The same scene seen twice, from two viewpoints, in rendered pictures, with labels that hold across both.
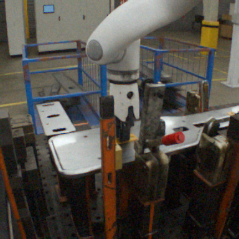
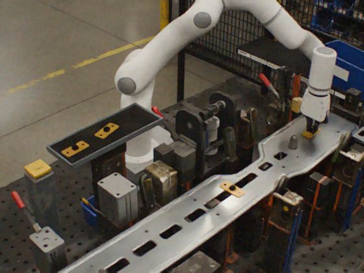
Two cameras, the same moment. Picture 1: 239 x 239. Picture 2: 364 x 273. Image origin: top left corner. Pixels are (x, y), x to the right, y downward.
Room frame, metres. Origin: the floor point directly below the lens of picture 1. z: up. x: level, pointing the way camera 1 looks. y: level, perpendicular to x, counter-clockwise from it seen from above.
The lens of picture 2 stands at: (1.99, -1.12, 2.09)
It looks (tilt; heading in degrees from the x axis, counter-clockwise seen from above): 34 degrees down; 156
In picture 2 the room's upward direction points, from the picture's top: 2 degrees clockwise
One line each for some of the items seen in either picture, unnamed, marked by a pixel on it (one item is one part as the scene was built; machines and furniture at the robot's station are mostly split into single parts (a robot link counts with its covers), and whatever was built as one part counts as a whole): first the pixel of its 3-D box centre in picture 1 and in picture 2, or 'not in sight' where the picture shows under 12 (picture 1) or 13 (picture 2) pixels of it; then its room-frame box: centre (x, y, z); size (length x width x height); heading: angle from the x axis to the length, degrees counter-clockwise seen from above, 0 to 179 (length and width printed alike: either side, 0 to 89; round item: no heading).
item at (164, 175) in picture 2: not in sight; (161, 215); (0.75, -0.65, 0.89); 0.13 x 0.11 x 0.38; 23
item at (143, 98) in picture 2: not in sight; (138, 82); (0.23, -0.55, 1.10); 0.19 x 0.12 x 0.24; 145
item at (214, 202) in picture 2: not in sight; (212, 236); (0.87, -0.51, 0.84); 0.17 x 0.06 x 0.29; 23
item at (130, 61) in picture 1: (122, 42); (322, 66); (0.65, -0.01, 1.28); 0.09 x 0.08 x 0.13; 146
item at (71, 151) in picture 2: not in sight; (75, 147); (0.67, -0.89, 1.17); 0.08 x 0.04 x 0.01; 115
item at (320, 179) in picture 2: not in sight; (313, 210); (0.89, -0.12, 0.84); 0.11 x 0.08 x 0.29; 23
